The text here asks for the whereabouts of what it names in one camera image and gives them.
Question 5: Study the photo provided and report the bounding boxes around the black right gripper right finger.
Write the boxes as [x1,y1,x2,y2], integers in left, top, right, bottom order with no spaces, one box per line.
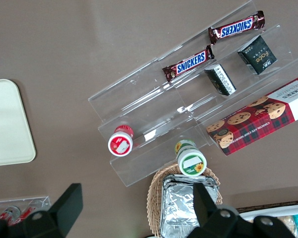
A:
[188,182,253,238]

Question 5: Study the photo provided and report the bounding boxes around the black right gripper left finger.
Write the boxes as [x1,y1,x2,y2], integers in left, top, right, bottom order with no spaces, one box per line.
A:
[21,183,84,238]

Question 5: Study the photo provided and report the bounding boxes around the light oval wicker basket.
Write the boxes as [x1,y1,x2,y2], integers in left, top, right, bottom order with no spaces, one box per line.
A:
[146,162,224,238]

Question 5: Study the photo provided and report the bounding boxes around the cream plastic tray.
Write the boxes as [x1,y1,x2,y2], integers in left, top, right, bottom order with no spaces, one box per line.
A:
[0,79,37,168]

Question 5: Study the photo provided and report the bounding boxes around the silver foil container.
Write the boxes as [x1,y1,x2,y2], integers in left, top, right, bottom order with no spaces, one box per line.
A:
[159,173,221,238]

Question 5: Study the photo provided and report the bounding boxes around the clear acrylic bottle rack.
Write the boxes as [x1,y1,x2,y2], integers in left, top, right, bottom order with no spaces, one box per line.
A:
[0,195,51,225]

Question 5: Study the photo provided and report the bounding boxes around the red cola bottle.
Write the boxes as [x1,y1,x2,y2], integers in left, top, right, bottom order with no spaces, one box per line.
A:
[0,205,22,224]
[19,206,37,225]

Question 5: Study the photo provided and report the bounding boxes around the green lidded yogurt cup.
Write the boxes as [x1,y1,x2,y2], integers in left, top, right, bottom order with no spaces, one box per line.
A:
[174,139,208,177]

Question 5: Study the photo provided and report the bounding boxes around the white snack bin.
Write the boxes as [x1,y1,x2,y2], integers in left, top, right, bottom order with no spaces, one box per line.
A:
[237,203,298,238]

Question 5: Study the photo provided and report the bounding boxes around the red lidded yogurt cup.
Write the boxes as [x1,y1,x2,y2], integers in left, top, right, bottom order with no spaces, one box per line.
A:
[107,125,135,157]

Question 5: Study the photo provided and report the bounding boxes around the rice cracker bag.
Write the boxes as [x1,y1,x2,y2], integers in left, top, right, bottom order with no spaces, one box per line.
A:
[278,214,298,235]

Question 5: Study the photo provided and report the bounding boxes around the red tartan cookie box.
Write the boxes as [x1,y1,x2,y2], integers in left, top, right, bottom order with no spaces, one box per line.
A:
[205,76,298,156]

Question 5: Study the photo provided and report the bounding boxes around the clear acrylic step shelf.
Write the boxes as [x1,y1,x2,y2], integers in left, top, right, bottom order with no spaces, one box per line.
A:
[88,57,213,188]
[157,0,298,149]

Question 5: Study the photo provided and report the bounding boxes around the small black box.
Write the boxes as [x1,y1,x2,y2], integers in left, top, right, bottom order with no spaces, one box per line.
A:
[237,34,279,75]
[204,63,237,97]

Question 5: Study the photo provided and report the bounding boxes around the Snickers chocolate bar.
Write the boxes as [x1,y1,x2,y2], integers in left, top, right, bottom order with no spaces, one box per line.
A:
[162,44,216,83]
[208,10,267,46]

